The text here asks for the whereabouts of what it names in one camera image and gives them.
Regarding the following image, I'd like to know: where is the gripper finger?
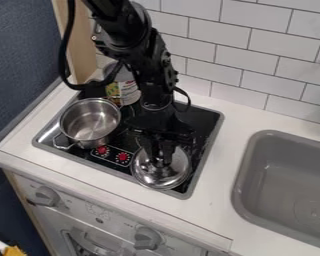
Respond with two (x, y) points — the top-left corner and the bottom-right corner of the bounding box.
(139, 134), (163, 167)
(160, 138), (181, 166)

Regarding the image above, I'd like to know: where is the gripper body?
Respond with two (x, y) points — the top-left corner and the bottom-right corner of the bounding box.
(122, 99), (198, 148)

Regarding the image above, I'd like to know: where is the silver pot lid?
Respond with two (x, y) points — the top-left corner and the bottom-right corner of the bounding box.
(129, 143), (194, 191)

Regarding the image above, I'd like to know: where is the toy stove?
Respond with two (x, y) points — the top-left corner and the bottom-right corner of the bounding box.
(31, 93), (226, 200)

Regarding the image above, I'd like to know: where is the silver pot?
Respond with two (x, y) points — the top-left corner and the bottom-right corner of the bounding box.
(51, 97), (123, 151)

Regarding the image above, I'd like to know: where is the toy sink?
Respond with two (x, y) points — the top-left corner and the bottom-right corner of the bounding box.
(230, 129), (320, 252)

